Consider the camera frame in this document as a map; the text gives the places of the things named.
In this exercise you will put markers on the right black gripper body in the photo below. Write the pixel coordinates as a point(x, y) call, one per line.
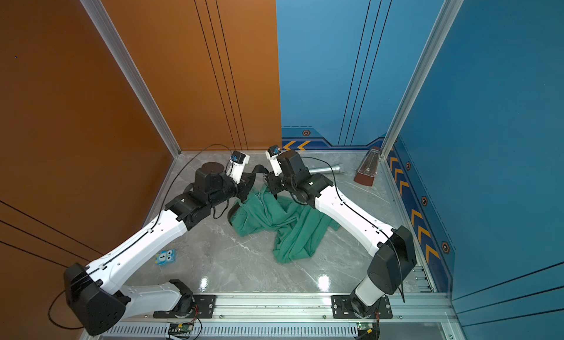
point(277, 183)

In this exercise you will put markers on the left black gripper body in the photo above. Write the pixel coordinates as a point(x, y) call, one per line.
point(241, 189)

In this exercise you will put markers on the green trousers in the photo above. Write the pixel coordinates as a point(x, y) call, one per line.
point(299, 229)

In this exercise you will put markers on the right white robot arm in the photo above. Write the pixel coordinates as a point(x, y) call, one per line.
point(392, 249)

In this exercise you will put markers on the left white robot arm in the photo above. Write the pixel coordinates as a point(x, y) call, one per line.
point(98, 295)

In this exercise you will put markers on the silver microphone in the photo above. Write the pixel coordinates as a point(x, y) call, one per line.
point(330, 170)

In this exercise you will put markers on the red wooden metronome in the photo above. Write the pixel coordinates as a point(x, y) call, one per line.
point(367, 171)

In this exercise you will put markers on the blue owl toy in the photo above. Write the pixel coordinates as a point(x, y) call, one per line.
point(165, 257)

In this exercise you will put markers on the left green circuit board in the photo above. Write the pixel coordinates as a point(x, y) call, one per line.
point(184, 329)

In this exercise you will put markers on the green circuit board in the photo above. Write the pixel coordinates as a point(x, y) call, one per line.
point(184, 329)
point(370, 329)

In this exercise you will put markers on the right green circuit board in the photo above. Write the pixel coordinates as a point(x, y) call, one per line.
point(370, 329)

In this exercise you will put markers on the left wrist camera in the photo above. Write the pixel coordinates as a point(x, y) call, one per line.
point(238, 163)

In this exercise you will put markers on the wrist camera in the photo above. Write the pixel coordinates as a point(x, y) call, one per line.
point(272, 154)
point(238, 163)

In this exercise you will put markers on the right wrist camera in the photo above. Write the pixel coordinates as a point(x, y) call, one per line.
point(272, 154)

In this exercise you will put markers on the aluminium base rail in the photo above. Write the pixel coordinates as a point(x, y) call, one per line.
point(303, 316)

